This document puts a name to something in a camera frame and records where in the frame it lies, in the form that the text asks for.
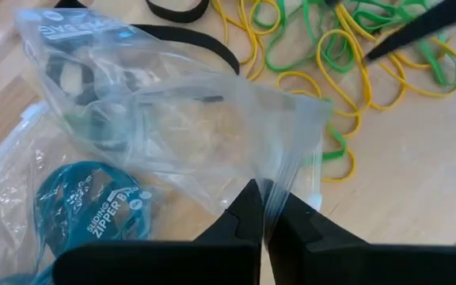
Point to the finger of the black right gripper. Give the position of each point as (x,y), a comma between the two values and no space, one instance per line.
(334,2)
(430,23)

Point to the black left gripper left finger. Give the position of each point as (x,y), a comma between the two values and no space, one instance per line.
(172,265)

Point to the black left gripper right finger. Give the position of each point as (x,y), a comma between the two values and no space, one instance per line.
(350,265)

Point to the black rubber band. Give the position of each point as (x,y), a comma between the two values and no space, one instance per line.
(101,122)
(180,16)
(196,37)
(54,71)

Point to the green rubber band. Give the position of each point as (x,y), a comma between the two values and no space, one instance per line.
(434,65)
(339,140)
(269,59)

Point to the thin yellow rubber band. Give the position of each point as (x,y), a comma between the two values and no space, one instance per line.
(352,166)
(364,79)
(251,39)
(299,74)

